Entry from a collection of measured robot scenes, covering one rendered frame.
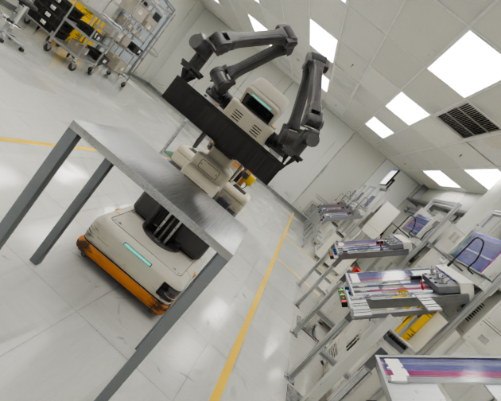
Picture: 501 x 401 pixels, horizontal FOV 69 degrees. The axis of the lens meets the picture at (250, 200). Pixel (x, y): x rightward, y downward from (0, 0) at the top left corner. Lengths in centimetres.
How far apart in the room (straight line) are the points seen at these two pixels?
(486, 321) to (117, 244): 232
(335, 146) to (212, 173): 952
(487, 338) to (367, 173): 890
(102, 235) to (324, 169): 963
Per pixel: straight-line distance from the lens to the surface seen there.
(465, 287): 280
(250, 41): 174
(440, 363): 195
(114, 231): 211
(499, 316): 291
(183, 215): 124
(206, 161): 196
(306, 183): 1130
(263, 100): 187
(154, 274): 207
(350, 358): 251
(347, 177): 1136
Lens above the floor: 116
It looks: 9 degrees down
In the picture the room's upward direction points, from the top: 40 degrees clockwise
